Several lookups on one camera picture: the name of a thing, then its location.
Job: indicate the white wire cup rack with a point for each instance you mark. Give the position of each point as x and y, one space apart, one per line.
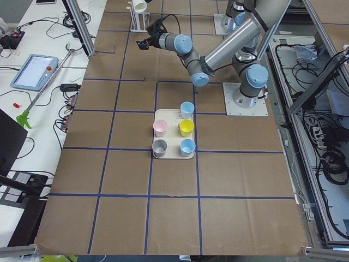
139 21

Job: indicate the white ikea cup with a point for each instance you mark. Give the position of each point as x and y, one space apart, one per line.
139 6

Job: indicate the light blue cup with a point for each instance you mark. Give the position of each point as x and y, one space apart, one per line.
187 147
186 110

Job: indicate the light blue cup near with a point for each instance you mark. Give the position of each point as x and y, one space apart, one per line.
187 147

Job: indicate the cream plastic tray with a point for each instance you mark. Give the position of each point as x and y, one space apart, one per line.
172 136

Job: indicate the yellow plastic cup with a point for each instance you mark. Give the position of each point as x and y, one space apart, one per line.
186 127

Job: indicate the pink plastic cup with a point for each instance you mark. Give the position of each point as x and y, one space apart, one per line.
160 127

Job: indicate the grey plastic cup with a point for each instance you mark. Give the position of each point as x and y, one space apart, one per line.
159 148

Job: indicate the light blue cup far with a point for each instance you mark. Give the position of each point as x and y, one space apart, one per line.
186 110

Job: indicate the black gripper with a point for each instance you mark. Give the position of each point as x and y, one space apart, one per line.
154 40

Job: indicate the blue teach pendant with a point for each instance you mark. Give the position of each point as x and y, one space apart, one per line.
35 72

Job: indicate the green grabber tool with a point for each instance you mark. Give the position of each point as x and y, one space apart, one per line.
22 119

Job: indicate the black power adapter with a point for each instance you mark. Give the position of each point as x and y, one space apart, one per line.
69 87

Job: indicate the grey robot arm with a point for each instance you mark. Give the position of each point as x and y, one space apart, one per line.
253 26
235 14

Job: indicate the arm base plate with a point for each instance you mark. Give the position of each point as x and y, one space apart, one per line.
237 104
225 25

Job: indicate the aluminium frame post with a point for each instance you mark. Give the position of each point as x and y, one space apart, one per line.
75 14

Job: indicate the black monitor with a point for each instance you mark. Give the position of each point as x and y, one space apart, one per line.
12 139

